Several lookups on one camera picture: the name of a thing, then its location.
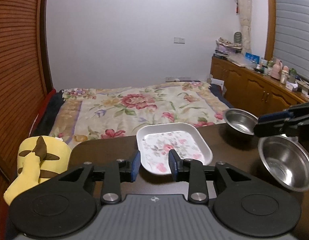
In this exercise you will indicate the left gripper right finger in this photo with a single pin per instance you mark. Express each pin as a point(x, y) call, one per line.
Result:
point(192, 172)

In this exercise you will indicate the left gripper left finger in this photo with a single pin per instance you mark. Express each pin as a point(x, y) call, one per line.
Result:
point(117, 172)

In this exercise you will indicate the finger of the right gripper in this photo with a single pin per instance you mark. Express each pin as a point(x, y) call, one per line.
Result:
point(271, 124)

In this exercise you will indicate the deep small steel bowl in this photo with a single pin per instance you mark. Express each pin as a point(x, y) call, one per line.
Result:
point(240, 121)

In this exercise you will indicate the medium steel bowl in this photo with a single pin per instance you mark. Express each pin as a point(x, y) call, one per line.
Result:
point(286, 161)

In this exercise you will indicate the floral square plate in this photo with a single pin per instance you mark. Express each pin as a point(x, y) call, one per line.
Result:
point(155, 141)

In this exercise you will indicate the white tissue box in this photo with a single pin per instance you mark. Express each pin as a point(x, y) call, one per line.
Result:
point(291, 86)

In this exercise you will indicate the wooden sideboard cabinet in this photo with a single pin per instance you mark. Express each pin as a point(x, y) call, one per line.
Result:
point(251, 91)

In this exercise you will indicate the pink thermos jug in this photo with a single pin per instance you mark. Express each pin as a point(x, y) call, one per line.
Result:
point(277, 69)

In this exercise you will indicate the blue box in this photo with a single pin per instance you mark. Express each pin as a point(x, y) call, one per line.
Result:
point(252, 57)

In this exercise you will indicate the floral bed blanket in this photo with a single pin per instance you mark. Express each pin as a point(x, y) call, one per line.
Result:
point(91, 113)

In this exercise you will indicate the white paper bag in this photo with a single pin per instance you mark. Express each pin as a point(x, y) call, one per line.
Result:
point(217, 83)

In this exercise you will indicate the yellow plush toy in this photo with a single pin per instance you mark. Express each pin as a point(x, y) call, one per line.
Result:
point(39, 159)

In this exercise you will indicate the window roller blind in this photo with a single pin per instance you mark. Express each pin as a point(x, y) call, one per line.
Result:
point(291, 43)

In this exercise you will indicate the folded fabric pile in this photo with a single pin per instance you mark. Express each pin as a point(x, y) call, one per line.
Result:
point(224, 48)

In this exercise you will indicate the wooden louvered wardrobe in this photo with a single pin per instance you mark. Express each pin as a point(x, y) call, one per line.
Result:
point(25, 78)

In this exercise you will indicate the beige curtain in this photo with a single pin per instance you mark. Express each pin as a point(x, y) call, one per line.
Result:
point(245, 15)

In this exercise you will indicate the wall socket strip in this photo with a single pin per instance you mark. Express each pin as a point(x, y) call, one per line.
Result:
point(177, 79)

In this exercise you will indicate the white wall switch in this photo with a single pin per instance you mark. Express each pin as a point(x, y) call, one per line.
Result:
point(179, 40)

